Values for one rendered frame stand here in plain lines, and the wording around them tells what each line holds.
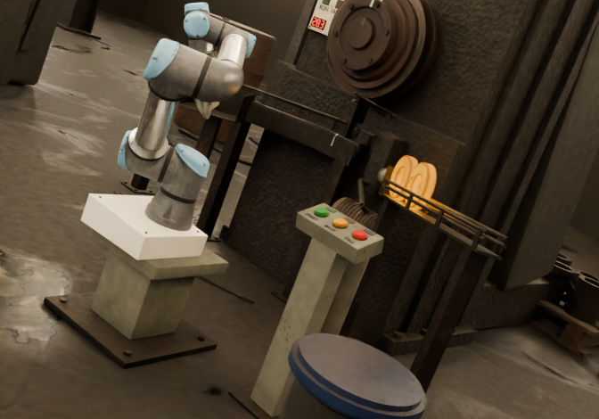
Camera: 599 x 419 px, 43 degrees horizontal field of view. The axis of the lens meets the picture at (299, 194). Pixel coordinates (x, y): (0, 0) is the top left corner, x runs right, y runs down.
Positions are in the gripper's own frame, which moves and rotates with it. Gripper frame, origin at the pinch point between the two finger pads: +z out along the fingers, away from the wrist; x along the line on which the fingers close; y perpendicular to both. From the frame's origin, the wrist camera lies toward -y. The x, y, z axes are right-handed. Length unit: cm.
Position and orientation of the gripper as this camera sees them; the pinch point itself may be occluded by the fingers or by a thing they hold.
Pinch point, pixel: (204, 115)
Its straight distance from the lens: 250.6
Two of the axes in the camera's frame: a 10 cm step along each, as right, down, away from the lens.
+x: -7.8, -1.2, 6.1
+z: 0.8, 9.5, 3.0
